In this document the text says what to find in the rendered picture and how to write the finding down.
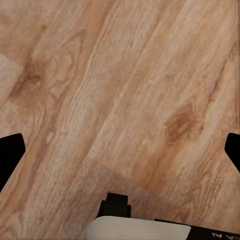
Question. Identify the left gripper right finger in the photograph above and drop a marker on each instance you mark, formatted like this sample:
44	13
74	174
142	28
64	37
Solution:
232	148

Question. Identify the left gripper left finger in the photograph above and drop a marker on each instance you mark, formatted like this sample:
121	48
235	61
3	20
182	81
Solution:
12	148

